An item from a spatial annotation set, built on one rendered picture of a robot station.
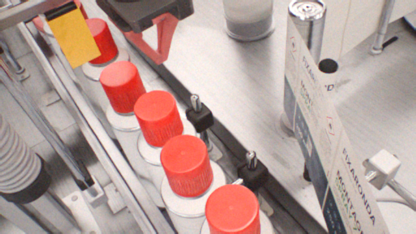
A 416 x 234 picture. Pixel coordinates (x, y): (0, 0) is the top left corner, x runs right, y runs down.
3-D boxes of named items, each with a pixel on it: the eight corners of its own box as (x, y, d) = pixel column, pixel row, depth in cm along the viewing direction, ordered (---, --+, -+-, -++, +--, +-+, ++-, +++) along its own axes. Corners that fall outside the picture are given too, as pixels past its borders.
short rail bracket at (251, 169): (270, 204, 49) (270, 154, 40) (232, 232, 48) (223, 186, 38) (254, 187, 51) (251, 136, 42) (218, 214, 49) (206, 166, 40)
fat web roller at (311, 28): (320, 125, 50) (341, 6, 36) (296, 143, 49) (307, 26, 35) (297, 106, 53) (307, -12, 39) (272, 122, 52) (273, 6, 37)
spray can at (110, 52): (170, 147, 51) (126, 25, 35) (139, 170, 49) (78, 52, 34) (149, 127, 54) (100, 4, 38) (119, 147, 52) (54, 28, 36)
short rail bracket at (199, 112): (220, 149, 56) (210, 95, 47) (204, 160, 55) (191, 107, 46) (208, 136, 58) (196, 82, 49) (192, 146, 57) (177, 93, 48)
